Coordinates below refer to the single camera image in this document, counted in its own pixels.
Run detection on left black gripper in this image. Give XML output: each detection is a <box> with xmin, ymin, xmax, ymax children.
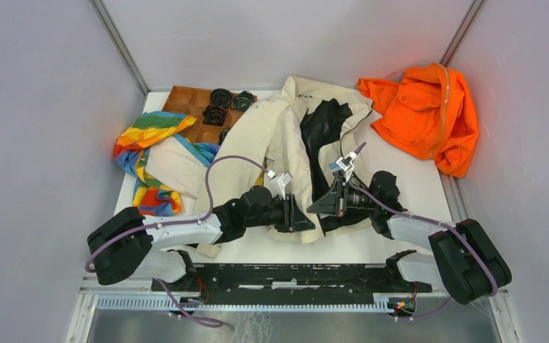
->
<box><xmin>244</xmin><ymin>194</ymin><xmax>315</xmax><ymax>233</ymax></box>

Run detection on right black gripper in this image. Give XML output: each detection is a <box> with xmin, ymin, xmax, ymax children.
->
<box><xmin>307</xmin><ymin>177</ymin><xmax>380</xmax><ymax>217</ymax></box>

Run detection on beige zip jacket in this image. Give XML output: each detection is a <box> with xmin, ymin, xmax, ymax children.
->
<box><xmin>144</xmin><ymin>76</ymin><xmax>385</xmax><ymax>260</ymax></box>

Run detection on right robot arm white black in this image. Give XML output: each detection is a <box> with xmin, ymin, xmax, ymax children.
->
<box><xmin>307</xmin><ymin>171</ymin><xmax>513</xmax><ymax>304</ymax></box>

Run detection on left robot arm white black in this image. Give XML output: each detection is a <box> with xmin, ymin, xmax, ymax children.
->
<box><xmin>85</xmin><ymin>186</ymin><xmax>316</xmax><ymax>291</ymax></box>

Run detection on orange jacket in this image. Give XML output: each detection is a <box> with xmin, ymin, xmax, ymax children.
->
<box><xmin>356</xmin><ymin>63</ymin><xmax>480</xmax><ymax>178</ymax></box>

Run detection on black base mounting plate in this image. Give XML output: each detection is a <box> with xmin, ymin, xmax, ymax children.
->
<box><xmin>168</xmin><ymin>263</ymin><xmax>432</xmax><ymax>305</ymax></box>

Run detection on black rolled sock near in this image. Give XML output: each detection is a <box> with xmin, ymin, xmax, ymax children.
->
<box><xmin>218</xmin><ymin>126</ymin><xmax>231</xmax><ymax>145</ymax></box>

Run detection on black rolled sock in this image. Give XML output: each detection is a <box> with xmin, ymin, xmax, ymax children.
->
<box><xmin>231</xmin><ymin>91</ymin><xmax>254</xmax><ymax>112</ymax></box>
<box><xmin>202</xmin><ymin>105</ymin><xmax>227</xmax><ymax>126</ymax></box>
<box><xmin>209</xmin><ymin>88</ymin><xmax>234</xmax><ymax>109</ymax></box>
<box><xmin>218</xmin><ymin>126</ymin><xmax>231</xmax><ymax>145</ymax></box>

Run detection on black rolled sock far right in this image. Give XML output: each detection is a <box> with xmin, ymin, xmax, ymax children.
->
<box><xmin>231</xmin><ymin>91</ymin><xmax>254</xmax><ymax>112</ymax></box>

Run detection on black rolled sock middle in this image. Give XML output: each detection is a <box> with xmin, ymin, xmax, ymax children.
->
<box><xmin>202</xmin><ymin>105</ymin><xmax>227</xmax><ymax>126</ymax></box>

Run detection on black rolled sock far left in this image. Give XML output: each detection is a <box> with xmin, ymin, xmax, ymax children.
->
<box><xmin>209</xmin><ymin>88</ymin><xmax>234</xmax><ymax>109</ymax></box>

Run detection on rainbow striped garment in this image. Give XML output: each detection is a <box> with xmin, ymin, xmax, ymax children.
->
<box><xmin>113</xmin><ymin>111</ymin><xmax>219</xmax><ymax>217</ymax></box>

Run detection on brown wooden compartment tray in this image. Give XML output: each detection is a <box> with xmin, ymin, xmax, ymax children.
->
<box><xmin>163</xmin><ymin>86</ymin><xmax>258</xmax><ymax>144</ymax></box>

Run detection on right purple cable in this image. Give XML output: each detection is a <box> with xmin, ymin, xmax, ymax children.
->
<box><xmin>350</xmin><ymin>141</ymin><xmax>499</xmax><ymax>320</ymax></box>

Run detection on purple cable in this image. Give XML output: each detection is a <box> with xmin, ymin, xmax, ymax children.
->
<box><xmin>350</xmin><ymin>141</ymin><xmax>499</xmax><ymax>320</ymax></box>
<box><xmin>84</xmin><ymin>155</ymin><xmax>273</xmax><ymax>329</ymax></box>

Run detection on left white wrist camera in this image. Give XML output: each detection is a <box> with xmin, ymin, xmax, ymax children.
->
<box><xmin>266</xmin><ymin>170</ymin><xmax>293</xmax><ymax>198</ymax></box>

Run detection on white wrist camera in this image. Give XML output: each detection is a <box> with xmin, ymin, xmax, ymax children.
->
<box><xmin>266</xmin><ymin>170</ymin><xmax>293</xmax><ymax>198</ymax></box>
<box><xmin>328</xmin><ymin>151</ymin><xmax>358</xmax><ymax>182</ymax></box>

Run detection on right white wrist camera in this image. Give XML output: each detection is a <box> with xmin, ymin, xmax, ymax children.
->
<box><xmin>328</xmin><ymin>151</ymin><xmax>358</xmax><ymax>182</ymax></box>

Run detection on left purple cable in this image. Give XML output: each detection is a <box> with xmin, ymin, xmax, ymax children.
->
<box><xmin>84</xmin><ymin>155</ymin><xmax>273</xmax><ymax>329</ymax></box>

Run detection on aluminium frame rail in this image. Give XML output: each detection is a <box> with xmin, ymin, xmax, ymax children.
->
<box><xmin>79</xmin><ymin>263</ymin><xmax>510</xmax><ymax>314</ymax></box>

